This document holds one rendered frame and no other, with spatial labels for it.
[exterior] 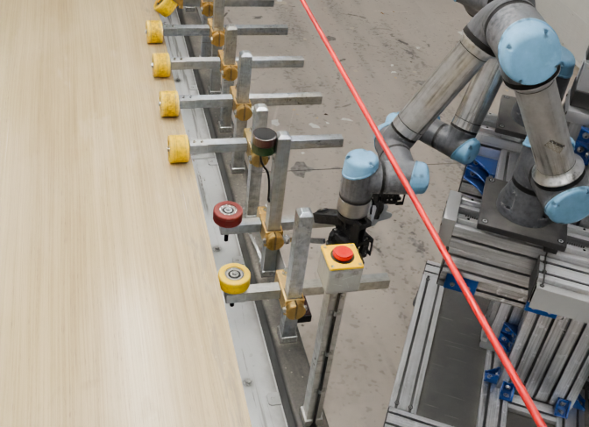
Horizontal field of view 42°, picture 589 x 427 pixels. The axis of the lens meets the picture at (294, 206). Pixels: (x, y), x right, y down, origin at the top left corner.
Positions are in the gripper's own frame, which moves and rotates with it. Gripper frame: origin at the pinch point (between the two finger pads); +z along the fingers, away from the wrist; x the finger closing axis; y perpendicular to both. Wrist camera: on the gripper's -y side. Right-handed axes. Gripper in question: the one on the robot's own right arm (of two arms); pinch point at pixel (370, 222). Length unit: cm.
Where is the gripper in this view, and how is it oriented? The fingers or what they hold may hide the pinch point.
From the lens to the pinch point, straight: 226.0
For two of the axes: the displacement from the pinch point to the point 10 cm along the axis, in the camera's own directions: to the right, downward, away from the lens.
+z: -1.1, 7.8, 6.1
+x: -2.3, -6.2, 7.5
